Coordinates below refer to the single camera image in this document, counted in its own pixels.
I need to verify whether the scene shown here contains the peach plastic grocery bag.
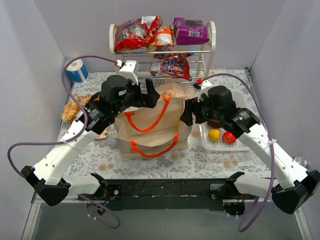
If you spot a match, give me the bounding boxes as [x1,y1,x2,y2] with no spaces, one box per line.
[155,82,196,100]

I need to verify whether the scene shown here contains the canvas tote bag orange handles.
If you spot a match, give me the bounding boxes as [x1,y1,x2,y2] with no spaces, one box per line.
[113,97,192,161]

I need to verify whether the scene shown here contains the large red snack bag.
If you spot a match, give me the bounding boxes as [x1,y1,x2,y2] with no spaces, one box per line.
[114,15,163,53]

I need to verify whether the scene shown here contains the orange snack packet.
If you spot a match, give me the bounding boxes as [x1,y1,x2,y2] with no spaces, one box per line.
[146,26,174,51]

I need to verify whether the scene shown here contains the purple snack bag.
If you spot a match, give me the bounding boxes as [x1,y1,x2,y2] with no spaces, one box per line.
[173,17,210,46]

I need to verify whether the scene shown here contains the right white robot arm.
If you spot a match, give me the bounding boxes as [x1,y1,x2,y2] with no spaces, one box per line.
[180,85,320,214]

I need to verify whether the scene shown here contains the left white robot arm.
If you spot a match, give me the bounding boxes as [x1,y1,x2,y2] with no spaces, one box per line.
[21,75,160,207]

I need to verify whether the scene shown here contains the dark red beet toy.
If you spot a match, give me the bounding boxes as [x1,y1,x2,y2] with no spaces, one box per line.
[207,120,222,129]

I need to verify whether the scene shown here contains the white plastic basket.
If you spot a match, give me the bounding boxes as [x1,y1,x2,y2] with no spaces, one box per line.
[199,90,250,152]

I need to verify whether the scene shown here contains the yellow lemon toy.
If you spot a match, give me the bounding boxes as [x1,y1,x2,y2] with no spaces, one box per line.
[208,129,221,142]

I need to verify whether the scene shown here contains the red apple toy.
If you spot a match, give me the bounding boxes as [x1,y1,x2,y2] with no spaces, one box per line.
[222,131,237,145]

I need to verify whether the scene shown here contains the floral bread tray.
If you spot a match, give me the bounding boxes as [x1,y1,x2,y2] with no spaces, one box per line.
[67,94,111,140]

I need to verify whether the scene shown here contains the red candy bag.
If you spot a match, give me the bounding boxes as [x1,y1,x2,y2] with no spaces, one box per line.
[149,53,193,81]

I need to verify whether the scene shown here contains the toilet paper roll blue wrap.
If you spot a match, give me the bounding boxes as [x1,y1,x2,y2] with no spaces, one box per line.
[64,59,88,83]

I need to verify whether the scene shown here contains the bread loaf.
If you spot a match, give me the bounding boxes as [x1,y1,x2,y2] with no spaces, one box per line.
[61,100,80,123]

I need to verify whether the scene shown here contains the white metal shelf rack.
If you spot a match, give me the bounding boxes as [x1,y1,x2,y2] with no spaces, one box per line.
[108,21,217,83]

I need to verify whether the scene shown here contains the metal can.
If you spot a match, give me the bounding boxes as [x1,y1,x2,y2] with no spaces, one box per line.
[294,156,308,168]

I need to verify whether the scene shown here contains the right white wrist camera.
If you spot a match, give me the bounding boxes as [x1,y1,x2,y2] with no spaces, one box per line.
[193,79,213,103]

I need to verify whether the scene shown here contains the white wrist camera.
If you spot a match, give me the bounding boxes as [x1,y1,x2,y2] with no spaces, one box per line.
[193,79,213,103]
[115,59,139,86]

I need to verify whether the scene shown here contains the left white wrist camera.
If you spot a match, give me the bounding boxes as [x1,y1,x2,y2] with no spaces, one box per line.
[115,59,139,86]

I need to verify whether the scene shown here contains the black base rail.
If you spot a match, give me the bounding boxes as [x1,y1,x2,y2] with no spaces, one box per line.
[74,178,253,212]

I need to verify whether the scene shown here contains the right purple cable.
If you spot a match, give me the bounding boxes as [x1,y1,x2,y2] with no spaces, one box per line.
[199,72,277,233]

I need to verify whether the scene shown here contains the purple cable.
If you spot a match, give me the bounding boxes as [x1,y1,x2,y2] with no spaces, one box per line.
[6,55,121,230]
[199,72,277,233]

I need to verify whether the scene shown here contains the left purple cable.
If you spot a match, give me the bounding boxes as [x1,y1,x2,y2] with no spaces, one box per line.
[6,55,121,230]

